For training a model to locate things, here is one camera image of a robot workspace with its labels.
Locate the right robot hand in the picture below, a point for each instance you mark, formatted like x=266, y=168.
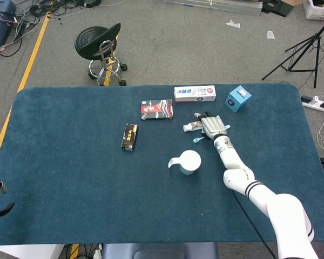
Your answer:
x=214, y=125

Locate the floral toothpaste tube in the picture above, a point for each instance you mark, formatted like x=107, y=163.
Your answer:
x=191, y=126

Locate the light blue toothbrush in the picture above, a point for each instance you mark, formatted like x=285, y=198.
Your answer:
x=196, y=139

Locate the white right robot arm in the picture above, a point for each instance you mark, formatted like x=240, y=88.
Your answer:
x=232, y=156

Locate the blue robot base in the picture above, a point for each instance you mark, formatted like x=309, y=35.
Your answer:
x=159, y=251

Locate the blue speaker box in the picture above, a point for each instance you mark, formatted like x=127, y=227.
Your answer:
x=237, y=99

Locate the white toothpaste carton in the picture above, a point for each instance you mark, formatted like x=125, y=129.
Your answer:
x=194, y=94

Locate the red black flat box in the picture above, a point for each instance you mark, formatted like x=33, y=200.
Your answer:
x=156, y=109

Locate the black purple small box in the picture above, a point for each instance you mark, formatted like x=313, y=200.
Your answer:
x=129, y=137

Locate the blue table mat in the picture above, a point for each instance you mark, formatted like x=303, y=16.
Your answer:
x=70, y=175

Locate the white paper scrap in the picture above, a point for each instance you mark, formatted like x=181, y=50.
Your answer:
x=270, y=34
x=233, y=24

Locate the white power strip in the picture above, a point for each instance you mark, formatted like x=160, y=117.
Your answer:
x=316, y=103

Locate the aluminium profile platform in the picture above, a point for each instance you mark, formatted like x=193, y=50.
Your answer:
x=218, y=6

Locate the black angular floor piece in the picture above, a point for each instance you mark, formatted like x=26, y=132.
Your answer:
x=275, y=6

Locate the black tripod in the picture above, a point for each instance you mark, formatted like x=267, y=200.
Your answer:
x=317, y=37

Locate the black swivel stool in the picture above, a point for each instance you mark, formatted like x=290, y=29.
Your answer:
x=94, y=40

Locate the white plastic crate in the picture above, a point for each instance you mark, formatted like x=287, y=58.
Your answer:
x=317, y=10

